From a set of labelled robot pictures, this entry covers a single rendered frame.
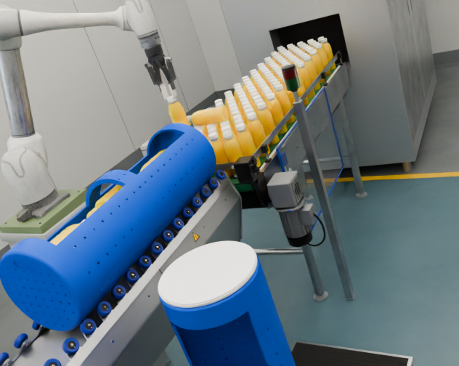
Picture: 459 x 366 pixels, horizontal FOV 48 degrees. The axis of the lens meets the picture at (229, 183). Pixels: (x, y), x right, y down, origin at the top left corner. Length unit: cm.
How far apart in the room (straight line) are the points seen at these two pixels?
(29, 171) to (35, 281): 83
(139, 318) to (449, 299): 159
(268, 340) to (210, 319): 19
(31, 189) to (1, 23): 66
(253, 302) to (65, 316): 54
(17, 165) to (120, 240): 81
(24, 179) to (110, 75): 363
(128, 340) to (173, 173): 58
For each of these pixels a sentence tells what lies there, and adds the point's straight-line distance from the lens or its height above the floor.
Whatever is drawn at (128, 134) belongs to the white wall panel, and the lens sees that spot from 584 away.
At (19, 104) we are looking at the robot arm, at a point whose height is 146.
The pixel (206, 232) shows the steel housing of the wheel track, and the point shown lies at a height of 86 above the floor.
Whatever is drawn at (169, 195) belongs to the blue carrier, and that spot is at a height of 110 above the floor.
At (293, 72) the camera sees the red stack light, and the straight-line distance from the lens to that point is 224.
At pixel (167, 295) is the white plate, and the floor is 104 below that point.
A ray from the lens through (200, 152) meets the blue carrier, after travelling 196.
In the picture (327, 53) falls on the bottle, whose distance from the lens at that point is 343.
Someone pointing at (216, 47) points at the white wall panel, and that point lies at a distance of 703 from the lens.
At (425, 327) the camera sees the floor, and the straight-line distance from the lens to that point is 259.
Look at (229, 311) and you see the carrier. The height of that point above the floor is 99.
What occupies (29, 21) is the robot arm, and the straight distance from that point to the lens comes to 221.
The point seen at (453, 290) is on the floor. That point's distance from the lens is 277.
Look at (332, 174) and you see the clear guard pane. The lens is 291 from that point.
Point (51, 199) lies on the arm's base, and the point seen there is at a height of 107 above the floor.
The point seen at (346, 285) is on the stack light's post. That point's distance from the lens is 274.
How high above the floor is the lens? 175
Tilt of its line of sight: 23 degrees down
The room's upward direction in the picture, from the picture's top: 19 degrees counter-clockwise
